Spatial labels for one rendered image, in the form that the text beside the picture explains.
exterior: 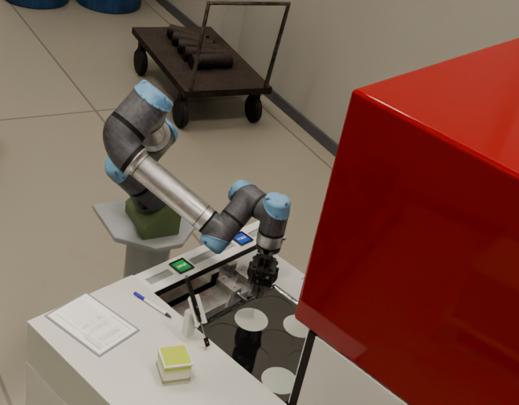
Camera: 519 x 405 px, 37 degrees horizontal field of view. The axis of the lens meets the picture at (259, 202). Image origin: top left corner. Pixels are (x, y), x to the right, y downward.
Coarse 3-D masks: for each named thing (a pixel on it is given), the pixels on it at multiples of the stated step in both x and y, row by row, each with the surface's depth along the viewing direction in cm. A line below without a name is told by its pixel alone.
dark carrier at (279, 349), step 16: (256, 304) 237; (272, 304) 238; (288, 304) 240; (224, 320) 228; (272, 320) 232; (208, 336) 221; (224, 336) 223; (240, 336) 224; (256, 336) 225; (272, 336) 226; (288, 336) 227; (240, 352) 218; (256, 352) 219; (272, 352) 220; (288, 352) 222; (256, 368) 214; (288, 368) 216
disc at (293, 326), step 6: (288, 318) 234; (294, 318) 234; (288, 324) 232; (294, 324) 232; (300, 324) 233; (288, 330) 229; (294, 330) 230; (300, 330) 230; (306, 330) 231; (300, 336) 228
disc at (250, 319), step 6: (240, 312) 232; (246, 312) 233; (252, 312) 233; (258, 312) 234; (240, 318) 230; (246, 318) 230; (252, 318) 231; (258, 318) 231; (264, 318) 232; (240, 324) 228; (246, 324) 228; (252, 324) 229; (258, 324) 229; (264, 324) 230; (252, 330) 227; (258, 330) 227
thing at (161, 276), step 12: (252, 228) 260; (192, 252) 243; (204, 252) 244; (228, 252) 246; (168, 264) 236; (192, 264) 238; (204, 264) 239; (144, 276) 229; (156, 276) 231; (168, 276) 232; (180, 276) 232; (156, 288) 225
